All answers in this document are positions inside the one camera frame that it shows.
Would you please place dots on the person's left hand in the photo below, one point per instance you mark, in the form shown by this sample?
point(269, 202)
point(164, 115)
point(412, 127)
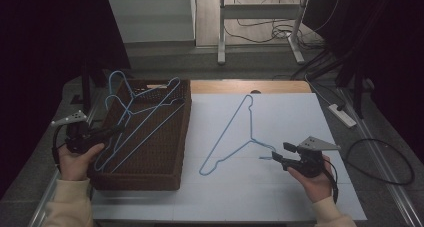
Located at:
point(75, 167)

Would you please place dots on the black plug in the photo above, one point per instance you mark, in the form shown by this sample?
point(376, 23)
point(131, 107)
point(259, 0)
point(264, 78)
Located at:
point(341, 107)

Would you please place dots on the black stand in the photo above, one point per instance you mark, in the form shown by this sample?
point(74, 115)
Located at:
point(358, 97)
point(87, 87)

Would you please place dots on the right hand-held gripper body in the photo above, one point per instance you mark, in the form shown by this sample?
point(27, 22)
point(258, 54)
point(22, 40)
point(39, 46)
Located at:
point(310, 162)

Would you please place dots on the white table mat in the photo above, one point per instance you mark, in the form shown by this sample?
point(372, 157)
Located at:
point(253, 193)

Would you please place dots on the white power strip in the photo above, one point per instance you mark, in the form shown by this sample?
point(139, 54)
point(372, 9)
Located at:
point(343, 117)

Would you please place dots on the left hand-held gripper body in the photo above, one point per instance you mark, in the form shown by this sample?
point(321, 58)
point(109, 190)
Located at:
point(80, 138)

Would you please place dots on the white panel board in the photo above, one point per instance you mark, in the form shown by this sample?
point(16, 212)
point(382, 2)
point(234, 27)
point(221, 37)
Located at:
point(153, 17)

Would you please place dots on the white metal desk frame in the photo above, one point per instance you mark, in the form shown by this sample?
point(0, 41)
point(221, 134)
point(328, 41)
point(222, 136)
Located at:
point(221, 27)

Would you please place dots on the person's right hand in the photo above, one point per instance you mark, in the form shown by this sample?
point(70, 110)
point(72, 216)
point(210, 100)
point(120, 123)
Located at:
point(318, 187)

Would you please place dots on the brown woven wicker basket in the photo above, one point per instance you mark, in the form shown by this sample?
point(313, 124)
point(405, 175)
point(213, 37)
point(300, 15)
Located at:
point(160, 160)

